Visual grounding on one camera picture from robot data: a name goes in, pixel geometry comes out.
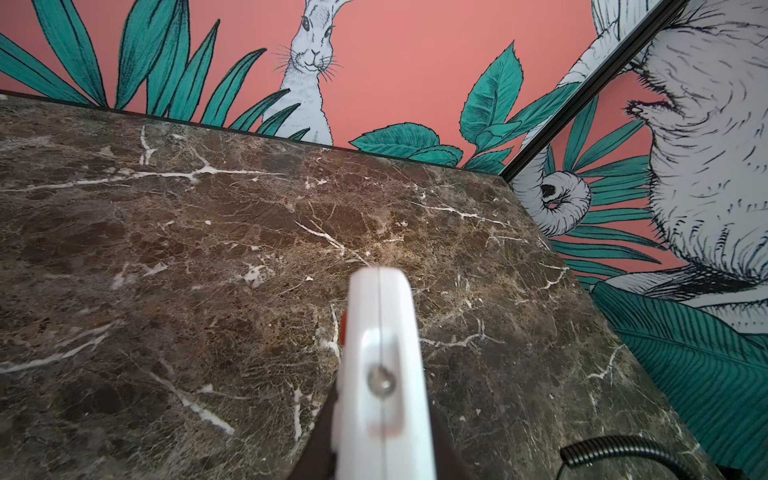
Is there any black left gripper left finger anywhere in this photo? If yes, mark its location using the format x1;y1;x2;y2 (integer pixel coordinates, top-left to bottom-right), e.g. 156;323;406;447
287;383;337;480

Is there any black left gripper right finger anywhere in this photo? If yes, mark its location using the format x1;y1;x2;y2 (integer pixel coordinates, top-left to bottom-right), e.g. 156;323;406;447
429;405;471;480

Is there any white remote control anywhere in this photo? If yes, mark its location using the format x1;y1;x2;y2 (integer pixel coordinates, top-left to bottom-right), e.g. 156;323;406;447
331;267;437;480

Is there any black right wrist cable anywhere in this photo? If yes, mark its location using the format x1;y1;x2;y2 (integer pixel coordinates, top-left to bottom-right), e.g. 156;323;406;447
557;435;703;480

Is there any black right corner frame post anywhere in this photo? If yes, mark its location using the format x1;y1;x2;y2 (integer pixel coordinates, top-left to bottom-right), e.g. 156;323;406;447
500;0;688;183

